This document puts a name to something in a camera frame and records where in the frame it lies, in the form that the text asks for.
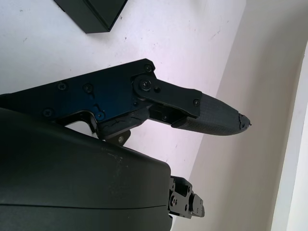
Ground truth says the black camera box base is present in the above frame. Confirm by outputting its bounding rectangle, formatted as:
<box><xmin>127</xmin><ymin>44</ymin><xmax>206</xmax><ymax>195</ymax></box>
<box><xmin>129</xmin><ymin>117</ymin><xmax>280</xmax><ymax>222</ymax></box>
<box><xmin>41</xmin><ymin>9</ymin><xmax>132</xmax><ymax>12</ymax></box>
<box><xmin>53</xmin><ymin>0</ymin><xmax>128</xmax><ymax>34</ymax></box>

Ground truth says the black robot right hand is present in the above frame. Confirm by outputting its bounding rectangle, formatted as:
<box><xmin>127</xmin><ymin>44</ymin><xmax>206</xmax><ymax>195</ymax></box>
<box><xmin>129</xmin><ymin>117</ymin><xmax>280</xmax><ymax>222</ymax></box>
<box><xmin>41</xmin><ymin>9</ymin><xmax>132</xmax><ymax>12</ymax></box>
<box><xmin>0</xmin><ymin>58</ymin><xmax>253</xmax><ymax>231</ymax></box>

